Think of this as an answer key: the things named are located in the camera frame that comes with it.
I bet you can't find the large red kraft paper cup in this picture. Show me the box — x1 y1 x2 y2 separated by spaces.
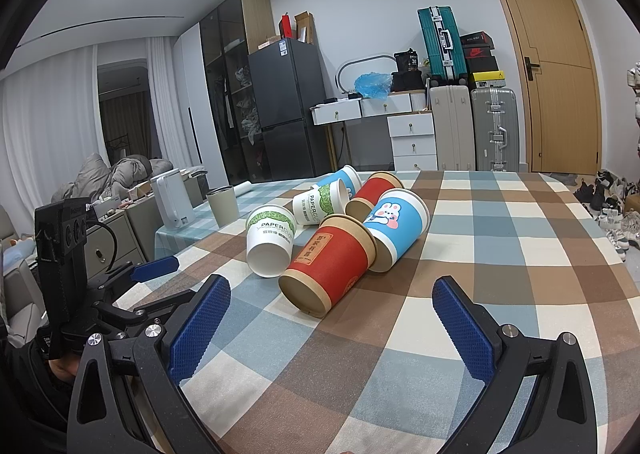
279 214 376 318

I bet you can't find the grey-green tumbler cup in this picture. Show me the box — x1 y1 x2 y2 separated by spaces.
207 185 240 229

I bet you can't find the white green paper cup front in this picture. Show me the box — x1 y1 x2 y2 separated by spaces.
245 205 297 277

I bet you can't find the white green paper cup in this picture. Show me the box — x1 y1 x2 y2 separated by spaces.
245 205 297 277
293 179 349 226

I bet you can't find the white green paper cup rear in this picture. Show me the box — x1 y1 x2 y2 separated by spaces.
293 179 349 226

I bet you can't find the small red kraft paper cup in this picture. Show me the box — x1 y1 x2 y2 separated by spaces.
345 171 404 222

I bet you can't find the blue white paper cup rear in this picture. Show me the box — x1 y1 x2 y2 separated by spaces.
312 165 362 199

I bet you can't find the blue bunny paper cup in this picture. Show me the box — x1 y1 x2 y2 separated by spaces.
363 188 431 273

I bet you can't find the person's left hand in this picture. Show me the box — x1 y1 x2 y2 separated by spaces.
49 354 80 382

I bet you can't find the grey side cabinet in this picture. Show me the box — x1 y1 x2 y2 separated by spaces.
85 196 163 279

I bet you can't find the pile of grey jackets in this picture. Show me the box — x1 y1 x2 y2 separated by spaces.
51 153 174 203

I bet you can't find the checkered tablecloth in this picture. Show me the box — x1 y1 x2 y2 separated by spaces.
119 172 639 453

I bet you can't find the white curtain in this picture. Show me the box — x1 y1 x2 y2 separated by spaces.
1 36 192 234

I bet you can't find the pile of shoes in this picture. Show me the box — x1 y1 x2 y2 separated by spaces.
574 170 639 262

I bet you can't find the black refrigerator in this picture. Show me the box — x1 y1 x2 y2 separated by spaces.
250 38 331 180

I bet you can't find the dark glass display cabinet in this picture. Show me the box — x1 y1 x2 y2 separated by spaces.
200 0 274 185

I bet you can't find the red box on fridge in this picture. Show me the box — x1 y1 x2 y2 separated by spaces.
279 13 294 39

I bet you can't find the blue plastic bag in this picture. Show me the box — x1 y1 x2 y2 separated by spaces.
354 72 393 99

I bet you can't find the cardboard box on fridge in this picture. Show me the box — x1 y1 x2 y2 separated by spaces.
295 12 314 44

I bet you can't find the white drawer desk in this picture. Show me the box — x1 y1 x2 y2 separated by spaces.
310 90 438 172

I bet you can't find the black bag on desk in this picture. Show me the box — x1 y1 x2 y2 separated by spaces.
390 48 424 92

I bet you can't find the silver aluminium suitcase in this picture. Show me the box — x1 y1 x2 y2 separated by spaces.
471 88 520 172

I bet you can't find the beige suitcase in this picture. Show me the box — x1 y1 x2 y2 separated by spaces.
431 85 476 171

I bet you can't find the wooden door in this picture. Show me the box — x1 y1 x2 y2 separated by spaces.
500 0 601 174

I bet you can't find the stack of shoe boxes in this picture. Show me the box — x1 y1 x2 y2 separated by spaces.
460 31 506 91

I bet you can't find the teal suitcase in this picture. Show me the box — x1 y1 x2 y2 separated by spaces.
418 6 468 86

